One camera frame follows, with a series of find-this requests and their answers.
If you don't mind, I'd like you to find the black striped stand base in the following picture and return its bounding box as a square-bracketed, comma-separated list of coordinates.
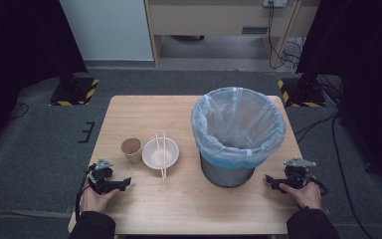
[277, 77, 328, 109]
[49, 77, 100, 108]

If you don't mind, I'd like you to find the bundle of black cables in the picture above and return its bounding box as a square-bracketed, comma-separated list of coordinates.
[266, 0, 305, 72]

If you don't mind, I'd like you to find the metal mesh trash bin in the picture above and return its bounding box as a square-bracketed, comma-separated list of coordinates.
[198, 149, 257, 189]

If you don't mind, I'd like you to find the brown paper cup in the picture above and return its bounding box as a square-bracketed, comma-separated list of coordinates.
[120, 137, 143, 165]

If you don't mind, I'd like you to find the person's right hand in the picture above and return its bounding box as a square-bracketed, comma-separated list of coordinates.
[279, 180, 323, 211]

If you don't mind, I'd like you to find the wooden chopstick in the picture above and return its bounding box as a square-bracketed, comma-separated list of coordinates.
[162, 130, 168, 180]
[154, 132, 165, 182]

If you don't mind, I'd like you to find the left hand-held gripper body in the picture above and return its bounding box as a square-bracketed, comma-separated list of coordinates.
[87, 158, 115, 195]

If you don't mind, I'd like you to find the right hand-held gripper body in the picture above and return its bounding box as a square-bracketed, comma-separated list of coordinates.
[283, 157, 317, 190]

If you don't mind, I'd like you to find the black floor cable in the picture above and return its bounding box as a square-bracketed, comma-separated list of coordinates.
[292, 112, 377, 239]
[9, 102, 31, 121]

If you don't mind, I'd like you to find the light wooden desk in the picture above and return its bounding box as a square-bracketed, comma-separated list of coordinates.
[144, 0, 322, 68]

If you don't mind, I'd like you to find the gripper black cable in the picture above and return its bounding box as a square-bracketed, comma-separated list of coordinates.
[307, 176, 329, 197]
[75, 163, 96, 223]

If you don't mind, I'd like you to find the person's left hand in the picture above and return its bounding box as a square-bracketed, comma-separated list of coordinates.
[80, 178, 121, 214]

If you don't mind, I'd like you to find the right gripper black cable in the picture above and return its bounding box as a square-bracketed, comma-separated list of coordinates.
[307, 176, 329, 197]

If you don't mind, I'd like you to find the white paper bowl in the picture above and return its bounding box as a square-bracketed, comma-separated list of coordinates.
[141, 136, 181, 171]

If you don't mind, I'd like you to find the black curtain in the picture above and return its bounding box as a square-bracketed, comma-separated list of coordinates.
[0, 0, 90, 152]
[295, 0, 382, 188]

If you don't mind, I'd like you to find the white wall socket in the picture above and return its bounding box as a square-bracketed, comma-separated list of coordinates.
[263, 0, 288, 9]

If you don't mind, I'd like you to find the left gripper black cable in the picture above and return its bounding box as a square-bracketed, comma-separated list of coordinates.
[75, 163, 96, 223]

